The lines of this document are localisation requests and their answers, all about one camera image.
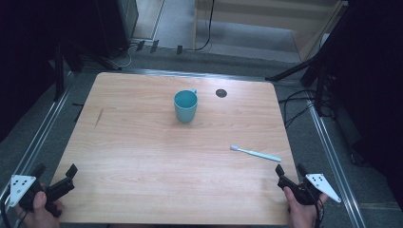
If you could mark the black tape strip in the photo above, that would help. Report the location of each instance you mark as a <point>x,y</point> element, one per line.
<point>140,46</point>
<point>154,46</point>
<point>179,49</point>

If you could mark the metal floor rail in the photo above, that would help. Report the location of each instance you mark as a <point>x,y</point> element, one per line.
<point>335,164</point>
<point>38,139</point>
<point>196,74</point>

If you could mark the black stand leg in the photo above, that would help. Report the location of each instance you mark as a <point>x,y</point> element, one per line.
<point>293,69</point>

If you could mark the teal cup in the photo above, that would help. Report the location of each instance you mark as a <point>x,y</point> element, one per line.
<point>185,106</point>

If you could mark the dark cabinet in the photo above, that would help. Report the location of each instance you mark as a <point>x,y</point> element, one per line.
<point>117,25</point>

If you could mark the light wooden shelf unit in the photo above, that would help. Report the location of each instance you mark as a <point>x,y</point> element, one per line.
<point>253,19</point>

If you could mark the person's left hand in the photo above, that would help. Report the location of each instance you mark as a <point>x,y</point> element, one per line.
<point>40,210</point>

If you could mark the light blue toothbrush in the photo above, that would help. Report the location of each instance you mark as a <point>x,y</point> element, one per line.
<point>256,153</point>

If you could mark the person's right hand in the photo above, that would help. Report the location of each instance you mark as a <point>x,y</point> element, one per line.
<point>301,212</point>

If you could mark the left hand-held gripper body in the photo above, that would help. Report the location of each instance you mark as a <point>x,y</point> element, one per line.
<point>21,185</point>

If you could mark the dark round table grommet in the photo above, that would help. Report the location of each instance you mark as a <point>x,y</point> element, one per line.
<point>221,93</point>

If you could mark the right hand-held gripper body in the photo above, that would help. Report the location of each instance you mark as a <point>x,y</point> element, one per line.
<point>312,186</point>

